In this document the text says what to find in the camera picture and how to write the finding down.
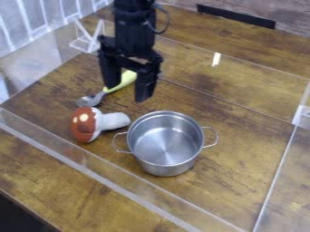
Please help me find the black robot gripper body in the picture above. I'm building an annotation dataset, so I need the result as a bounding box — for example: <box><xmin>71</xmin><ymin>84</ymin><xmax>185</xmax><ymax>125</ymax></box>
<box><xmin>97</xmin><ymin>0</ymin><xmax>162</xmax><ymax>72</ymax></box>

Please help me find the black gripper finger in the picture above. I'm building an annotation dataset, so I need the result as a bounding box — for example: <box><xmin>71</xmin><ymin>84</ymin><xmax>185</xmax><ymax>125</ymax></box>
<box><xmin>134</xmin><ymin>63</ymin><xmax>160</xmax><ymax>102</ymax></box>
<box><xmin>98</xmin><ymin>54</ymin><xmax>121</xmax><ymax>89</ymax></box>

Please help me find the green handled metal spoon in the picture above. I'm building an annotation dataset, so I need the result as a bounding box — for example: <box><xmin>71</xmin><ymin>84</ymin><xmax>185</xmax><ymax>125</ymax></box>
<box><xmin>76</xmin><ymin>70</ymin><xmax>136</xmax><ymax>107</ymax></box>

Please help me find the plush brown white mushroom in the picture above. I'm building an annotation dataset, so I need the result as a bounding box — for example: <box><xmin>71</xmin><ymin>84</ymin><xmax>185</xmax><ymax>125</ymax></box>
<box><xmin>70</xmin><ymin>107</ymin><xmax>130</xmax><ymax>143</ymax></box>

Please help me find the stainless steel pot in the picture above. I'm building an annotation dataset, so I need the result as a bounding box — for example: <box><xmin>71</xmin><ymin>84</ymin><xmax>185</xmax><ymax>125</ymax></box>
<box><xmin>112</xmin><ymin>111</ymin><xmax>218</xmax><ymax>177</ymax></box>

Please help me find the black strip on table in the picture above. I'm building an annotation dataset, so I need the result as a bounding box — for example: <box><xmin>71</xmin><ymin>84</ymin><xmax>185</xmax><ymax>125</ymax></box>
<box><xmin>196</xmin><ymin>4</ymin><xmax>276</xmax><ymax>29</ymax></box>

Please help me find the clear acrylic front barrier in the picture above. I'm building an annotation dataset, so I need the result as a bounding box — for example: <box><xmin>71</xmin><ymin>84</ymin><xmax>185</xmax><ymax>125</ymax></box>
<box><xmin>0</xmin><ymin>108</ymin><xmax>245</xmax><ymax>232</ymax></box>

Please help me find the clear acrylic barrier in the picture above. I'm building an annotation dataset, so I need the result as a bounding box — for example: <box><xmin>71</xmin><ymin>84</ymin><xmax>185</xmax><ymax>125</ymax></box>
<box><xmin>252</xmin><ymin>82</ymin><xmax>310</xmax><ymax>232</ymax></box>
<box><xmin>0</xmin><ymin>108</ymin><xmax>245</xmax><ymax>232</ymax></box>

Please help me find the clear acrylic right barrier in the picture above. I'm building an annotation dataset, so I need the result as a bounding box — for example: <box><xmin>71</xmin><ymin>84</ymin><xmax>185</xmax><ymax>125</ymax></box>
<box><xmin>252</xmin><ymin>82</ymin><xmax>310</xmax><ymax>232</ymax></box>

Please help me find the clear acrylic bracket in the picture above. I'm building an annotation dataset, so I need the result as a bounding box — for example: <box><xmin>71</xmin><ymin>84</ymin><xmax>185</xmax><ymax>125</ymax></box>
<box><xmin>69</xmin><ymin>20</ymin><xmax>105</xmax><ymax>53</ymax></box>

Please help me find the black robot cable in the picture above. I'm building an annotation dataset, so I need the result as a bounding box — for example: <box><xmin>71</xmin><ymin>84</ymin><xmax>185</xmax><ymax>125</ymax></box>
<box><xmin>145</xmin><ymin>0</ymin><xmax>172</xmax><ymax>34</ymax></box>

